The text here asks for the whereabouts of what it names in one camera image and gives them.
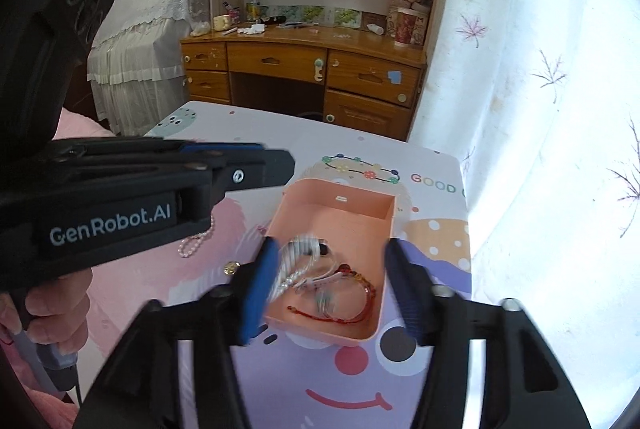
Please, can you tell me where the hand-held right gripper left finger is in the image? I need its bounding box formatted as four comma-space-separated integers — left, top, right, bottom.
72, 236, 281, 429

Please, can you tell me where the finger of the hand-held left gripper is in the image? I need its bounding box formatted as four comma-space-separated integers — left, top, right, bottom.
49, 137, 267, 172
184, 149, 297, 211

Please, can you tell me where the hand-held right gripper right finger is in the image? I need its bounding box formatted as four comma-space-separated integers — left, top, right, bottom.
384, 238, 593, 429

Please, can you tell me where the red beaded string bracelet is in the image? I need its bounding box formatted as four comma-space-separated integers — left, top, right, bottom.
286, 263, 379, 326

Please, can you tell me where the white pearl bracelet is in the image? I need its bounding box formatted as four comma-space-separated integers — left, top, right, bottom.
271, 234, 323, 306

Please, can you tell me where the white strap watch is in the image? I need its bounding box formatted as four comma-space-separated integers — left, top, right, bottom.
294, 243, 352, 296

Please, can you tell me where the pink pearl chain bracelet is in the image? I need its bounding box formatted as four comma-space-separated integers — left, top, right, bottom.
177, 213, 217, 260

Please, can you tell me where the pink plastic jewelry box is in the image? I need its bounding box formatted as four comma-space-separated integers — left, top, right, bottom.
262, 177, 399, 348

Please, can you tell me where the person's left hand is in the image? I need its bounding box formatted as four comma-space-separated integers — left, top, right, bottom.
25, 268, 95, 356

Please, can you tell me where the cartoon printed table mat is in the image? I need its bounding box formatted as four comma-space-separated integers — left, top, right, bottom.
82, 101, 474, 429

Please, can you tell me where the pink cloth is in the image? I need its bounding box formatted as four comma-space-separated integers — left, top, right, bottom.
52, 108, 117, 141

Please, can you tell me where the wooden desk with hutch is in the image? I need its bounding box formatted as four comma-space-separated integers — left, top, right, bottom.
179, 0, 452, 143

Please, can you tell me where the white lace furniture cover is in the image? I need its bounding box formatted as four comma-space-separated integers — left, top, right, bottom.
87, 0, 212, 138

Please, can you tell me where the patterned paper cup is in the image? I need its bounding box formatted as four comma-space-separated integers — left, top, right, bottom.
392, 6, 424, 48

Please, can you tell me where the white flower print curtain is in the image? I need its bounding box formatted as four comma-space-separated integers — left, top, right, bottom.
406, 0, 640, 429

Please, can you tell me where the colourful flower bead bracelet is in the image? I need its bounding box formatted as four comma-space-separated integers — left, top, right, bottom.
322, 154, 401, 184

